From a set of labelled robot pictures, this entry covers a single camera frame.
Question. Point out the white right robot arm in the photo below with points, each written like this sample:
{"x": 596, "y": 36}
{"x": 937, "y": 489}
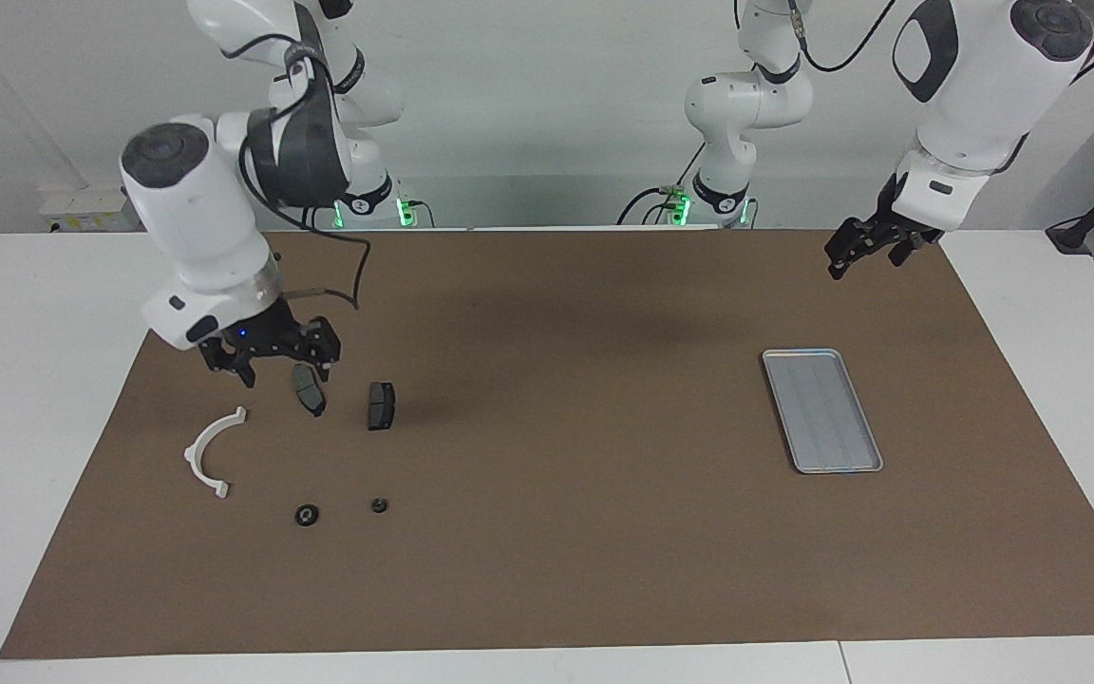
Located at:
{"x": 191, "y": 209}

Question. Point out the brown table mat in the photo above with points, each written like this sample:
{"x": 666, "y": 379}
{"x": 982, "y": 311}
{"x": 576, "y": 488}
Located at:
{"x": 547, "y": 551}

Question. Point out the silver metal tray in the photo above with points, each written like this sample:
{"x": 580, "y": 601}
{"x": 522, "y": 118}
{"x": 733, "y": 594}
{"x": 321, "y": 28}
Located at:
{"x": 822, "y": 418}

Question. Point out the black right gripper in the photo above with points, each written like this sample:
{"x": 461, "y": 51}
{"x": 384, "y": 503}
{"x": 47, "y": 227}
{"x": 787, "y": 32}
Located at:
{"x": 267, "y": 337}

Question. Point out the short dark brake pad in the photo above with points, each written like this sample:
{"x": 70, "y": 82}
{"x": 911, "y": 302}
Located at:
{"x": 381, "y": 406}

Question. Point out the white curved plastic bracket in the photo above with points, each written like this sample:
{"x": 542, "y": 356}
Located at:
{"x": 192, "y": 456}

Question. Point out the large black bearing gear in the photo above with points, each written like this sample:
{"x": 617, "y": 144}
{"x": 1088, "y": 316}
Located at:
{"x": 307, "y": 515}

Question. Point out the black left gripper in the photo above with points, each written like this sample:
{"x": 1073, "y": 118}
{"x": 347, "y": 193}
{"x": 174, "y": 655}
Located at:
{"x": 889, "y": 228}

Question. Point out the white power strip box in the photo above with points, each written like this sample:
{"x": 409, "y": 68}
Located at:
{"x": 82, "y": 209}

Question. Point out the long dark brake pad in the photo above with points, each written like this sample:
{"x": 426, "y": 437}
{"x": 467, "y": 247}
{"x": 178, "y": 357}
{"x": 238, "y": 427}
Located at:
{"x": 311, "y": 399}

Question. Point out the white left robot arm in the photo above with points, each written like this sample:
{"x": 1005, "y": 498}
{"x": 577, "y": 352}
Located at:
{"x": 974, "y": 95}

